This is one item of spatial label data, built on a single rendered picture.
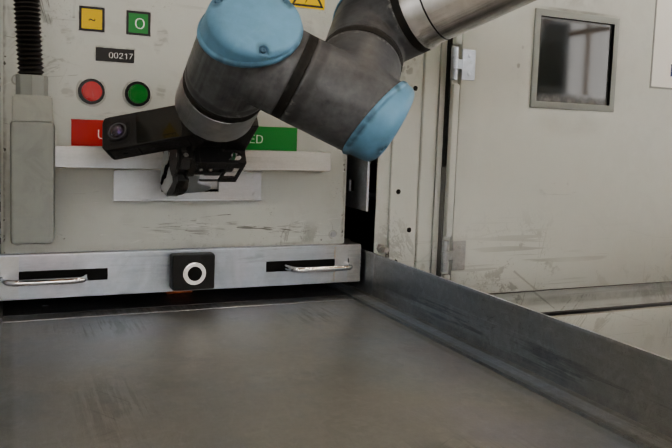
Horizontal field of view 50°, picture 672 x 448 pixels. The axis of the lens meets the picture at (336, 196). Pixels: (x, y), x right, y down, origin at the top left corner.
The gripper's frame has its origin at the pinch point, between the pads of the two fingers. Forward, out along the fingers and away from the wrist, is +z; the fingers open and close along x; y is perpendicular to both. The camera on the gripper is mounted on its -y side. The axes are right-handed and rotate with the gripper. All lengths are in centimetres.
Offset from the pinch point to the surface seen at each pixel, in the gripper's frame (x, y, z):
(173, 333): -20.0, -0.5, -0.3
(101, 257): -6.6, -7.4, 8.5
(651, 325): -23, 90, 12
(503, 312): -26.0, 32.2, -21.6
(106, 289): -10.5, -6.7, 10.7
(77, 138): 7.7, -10.5, 1.5
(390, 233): -5.8, 35.1, 4.4
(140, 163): 3.1, -2.9, -0.4
